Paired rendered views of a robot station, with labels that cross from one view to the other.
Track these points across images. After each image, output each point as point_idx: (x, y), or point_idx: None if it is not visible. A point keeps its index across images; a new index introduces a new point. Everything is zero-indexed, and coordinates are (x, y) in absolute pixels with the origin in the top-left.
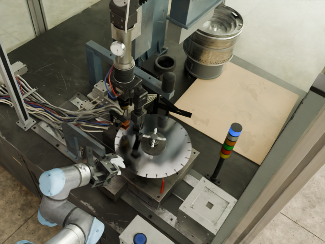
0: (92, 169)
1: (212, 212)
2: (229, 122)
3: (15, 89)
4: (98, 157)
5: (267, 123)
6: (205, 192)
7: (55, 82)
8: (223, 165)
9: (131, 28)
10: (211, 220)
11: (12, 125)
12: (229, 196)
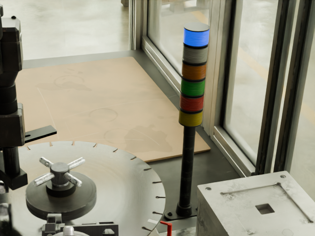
0: (84, 233)
1: (283, 213)
2: (96, 135)
3: None
4: (42, 230)
5: (143, 103)
6: (233, 199)
7: None
8: (169, 187)
9: None
10: (297, 222)
11: None
12: (266, 176)
